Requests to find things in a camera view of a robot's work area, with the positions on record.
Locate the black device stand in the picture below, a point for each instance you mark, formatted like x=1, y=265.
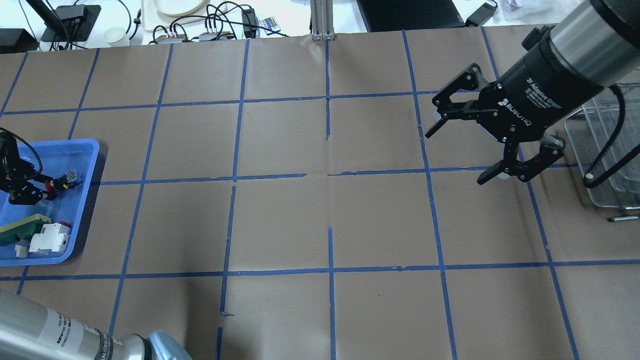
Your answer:
x=66, y=24

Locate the white circuit breaker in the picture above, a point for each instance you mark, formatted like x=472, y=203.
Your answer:
x=52, y=239

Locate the white paper cup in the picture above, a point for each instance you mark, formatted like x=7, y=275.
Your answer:
x=116, y=37

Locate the aluminium frame post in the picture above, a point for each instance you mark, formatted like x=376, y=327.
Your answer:
x=322, y=20

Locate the black laptop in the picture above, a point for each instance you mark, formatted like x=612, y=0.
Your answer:
x=397, y=15

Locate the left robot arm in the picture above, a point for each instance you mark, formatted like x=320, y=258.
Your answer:
x=31, y=331

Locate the blue plastic tray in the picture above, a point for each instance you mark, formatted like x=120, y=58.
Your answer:
x=58, y=157

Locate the usb hub board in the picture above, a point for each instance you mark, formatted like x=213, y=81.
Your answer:
x=216, y=36
x=167, y=38

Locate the beige plate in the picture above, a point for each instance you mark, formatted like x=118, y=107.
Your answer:
x=178, y=8

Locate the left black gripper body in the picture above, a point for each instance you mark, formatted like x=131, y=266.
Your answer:
x=19, y=186

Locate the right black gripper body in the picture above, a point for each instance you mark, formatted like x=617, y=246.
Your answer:
x=542, y=97

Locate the green yellow terminal block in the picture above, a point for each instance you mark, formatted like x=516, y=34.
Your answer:
x=22, y=229

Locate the colourful remote control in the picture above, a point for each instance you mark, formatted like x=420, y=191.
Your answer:
x=269, y=24

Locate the beige tray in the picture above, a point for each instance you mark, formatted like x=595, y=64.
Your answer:
x=151, y=18

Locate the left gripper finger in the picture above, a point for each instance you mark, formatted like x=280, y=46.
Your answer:
x=27, y=171
x=30, y=196

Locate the black power adapter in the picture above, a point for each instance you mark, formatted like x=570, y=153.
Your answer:
x=481, y=15

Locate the red emergency stop button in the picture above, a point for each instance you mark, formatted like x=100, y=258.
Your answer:
x=66, y=181

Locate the wire mesh shelf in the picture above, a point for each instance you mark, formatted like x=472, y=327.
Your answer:
x=590, y=128

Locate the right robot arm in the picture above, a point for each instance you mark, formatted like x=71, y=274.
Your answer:
x=564, y=66

